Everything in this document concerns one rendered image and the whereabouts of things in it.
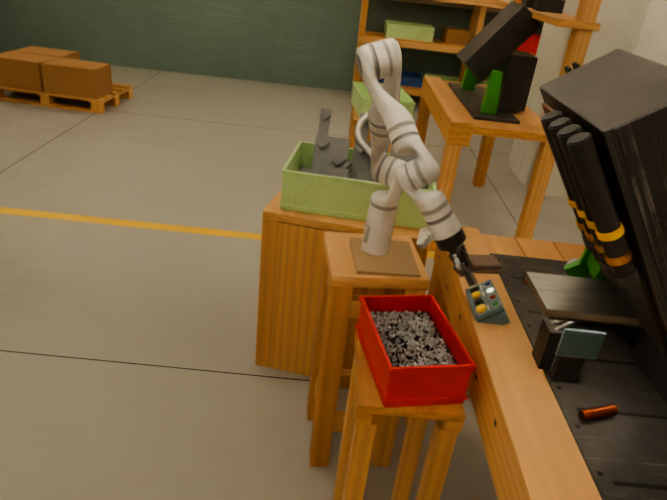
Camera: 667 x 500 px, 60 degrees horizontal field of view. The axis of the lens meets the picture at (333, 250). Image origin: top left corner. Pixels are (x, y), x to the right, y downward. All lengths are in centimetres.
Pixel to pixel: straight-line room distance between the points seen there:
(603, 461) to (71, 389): 209
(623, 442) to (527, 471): 25
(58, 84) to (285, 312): 470
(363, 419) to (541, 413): 41
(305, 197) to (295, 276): 34
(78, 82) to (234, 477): 506
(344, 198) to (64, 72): 477
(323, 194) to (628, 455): 145
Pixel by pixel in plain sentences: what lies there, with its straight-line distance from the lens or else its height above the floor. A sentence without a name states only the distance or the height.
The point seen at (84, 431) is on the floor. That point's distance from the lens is 253.
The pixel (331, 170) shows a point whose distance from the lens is 247.
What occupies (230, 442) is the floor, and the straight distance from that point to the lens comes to 241.
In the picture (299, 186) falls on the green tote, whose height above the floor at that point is 90.
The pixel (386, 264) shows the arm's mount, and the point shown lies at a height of 86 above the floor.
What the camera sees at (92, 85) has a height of 28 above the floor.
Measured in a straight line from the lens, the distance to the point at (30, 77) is 690.
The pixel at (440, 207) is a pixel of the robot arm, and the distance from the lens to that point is 141.
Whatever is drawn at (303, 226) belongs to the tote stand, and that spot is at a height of 75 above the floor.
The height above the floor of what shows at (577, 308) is 113.
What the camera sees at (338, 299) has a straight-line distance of 185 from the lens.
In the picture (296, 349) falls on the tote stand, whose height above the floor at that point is 14.
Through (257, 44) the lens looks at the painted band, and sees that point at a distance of 852.
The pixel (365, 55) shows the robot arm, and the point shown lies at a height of 153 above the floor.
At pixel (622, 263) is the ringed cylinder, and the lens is 112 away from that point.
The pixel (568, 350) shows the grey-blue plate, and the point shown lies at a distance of 145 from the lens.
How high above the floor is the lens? 174
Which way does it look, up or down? 27 degrees down
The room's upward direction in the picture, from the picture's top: 7 degrees clockwise
